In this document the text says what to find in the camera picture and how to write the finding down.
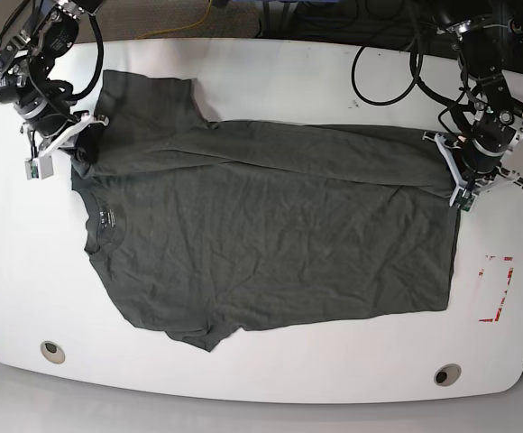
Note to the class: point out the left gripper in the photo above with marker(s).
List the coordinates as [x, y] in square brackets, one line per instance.
[483, 171]

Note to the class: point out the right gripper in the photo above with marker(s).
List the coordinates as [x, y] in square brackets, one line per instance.
[48, 131]

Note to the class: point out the dark grey t-shirt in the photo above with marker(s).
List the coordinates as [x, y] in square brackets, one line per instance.
[199, 229]

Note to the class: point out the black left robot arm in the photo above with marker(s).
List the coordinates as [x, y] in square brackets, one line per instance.
[489, 118]

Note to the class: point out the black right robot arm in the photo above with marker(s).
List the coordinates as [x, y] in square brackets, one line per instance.
[45, 104]

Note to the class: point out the red tape rectangle marking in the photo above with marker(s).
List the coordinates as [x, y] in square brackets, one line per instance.
[492, 287]

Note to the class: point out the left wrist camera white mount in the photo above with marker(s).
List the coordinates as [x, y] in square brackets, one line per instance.
[463, 196]

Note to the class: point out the right table cable grommet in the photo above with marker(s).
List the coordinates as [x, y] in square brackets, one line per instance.
[447, 375]

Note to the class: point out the table cable grommet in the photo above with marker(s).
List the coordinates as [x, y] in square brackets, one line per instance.
[52, 352]
[447, 375]

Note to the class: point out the left table cable grommet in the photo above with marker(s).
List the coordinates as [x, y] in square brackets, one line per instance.
[52, 352]

